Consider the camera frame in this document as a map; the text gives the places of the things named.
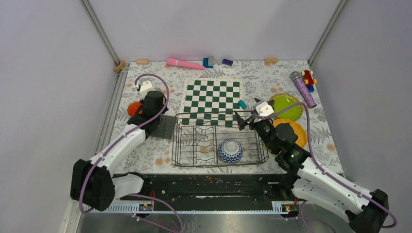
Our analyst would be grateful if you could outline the orange dotted plate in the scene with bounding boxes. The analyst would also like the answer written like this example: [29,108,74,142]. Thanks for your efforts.
[273,119,308,148]

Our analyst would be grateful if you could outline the teal rectangular block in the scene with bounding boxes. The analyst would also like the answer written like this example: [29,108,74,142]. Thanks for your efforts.
[238,100,248,110]

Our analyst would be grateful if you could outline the pink cylindrical toy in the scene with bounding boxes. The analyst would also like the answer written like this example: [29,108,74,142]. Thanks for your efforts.
[166,58,205,70]

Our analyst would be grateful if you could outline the wooden block back left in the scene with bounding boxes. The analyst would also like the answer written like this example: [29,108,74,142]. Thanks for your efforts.
[136,59,150,65]

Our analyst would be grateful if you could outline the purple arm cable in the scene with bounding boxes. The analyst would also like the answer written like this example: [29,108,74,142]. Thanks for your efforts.
[79,73,184,233]
[257,102,398,233]

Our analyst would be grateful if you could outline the orange mug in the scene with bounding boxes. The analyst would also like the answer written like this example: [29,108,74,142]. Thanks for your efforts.
[127,101,142,117]

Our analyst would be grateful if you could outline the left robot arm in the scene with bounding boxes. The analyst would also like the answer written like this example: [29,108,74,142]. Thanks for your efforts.
[70,89,167,211]

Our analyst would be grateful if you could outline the green white chessboard mat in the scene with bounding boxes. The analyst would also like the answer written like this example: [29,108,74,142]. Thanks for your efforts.
[178,79,243,128]

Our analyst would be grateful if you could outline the round woven yellow mat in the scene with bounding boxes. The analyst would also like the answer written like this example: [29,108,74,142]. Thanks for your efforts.
[267,93,304,122]

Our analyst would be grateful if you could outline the grey lego baseplate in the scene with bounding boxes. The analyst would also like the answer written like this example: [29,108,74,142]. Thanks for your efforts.
[151,115,177,140]

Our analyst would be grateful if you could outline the blue grey lego bricks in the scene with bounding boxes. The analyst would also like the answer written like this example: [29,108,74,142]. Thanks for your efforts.
[203,56,214,68]

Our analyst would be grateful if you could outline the blue white patterned bowl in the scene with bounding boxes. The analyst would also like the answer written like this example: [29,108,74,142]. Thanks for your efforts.
[217,139,243,164]

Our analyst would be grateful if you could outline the purple lego brick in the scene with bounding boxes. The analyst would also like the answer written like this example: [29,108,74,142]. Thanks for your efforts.
[222,59,234,66]

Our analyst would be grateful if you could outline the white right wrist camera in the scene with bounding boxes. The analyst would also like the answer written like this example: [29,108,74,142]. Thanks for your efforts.
[252,100,274,117]

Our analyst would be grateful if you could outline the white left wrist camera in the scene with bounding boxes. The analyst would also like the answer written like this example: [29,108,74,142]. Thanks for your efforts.
[137,81,156,98]

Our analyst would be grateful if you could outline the wooden block back right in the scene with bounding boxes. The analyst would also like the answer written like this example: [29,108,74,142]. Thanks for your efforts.
[264,58,279,66]

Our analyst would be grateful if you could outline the floral tablecloth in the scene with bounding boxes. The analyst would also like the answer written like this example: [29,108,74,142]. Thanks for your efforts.
[111,60,343,174]

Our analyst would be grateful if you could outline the wooden corner block left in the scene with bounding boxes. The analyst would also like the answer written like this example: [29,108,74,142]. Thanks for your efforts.
[113,61,126,73]

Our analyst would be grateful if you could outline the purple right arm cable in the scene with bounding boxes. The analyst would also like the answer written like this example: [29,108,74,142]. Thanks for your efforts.
[257,102,398,233]

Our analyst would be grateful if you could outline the purple glitter microphone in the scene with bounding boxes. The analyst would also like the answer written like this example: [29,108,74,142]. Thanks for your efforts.
[290,71,317,108]

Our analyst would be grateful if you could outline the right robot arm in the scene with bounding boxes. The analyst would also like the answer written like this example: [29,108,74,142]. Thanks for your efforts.
[234,99,389,233]

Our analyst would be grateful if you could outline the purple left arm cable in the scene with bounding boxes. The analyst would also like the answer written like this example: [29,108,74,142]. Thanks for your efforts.
[79,73,184,233]

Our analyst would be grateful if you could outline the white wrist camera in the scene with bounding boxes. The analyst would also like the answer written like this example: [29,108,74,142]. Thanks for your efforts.
[137,81,156,98]
[252,100,274,117]

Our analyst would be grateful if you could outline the metal wire dish rack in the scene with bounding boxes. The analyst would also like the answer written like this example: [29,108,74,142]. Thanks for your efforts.
[172,110,269,167]

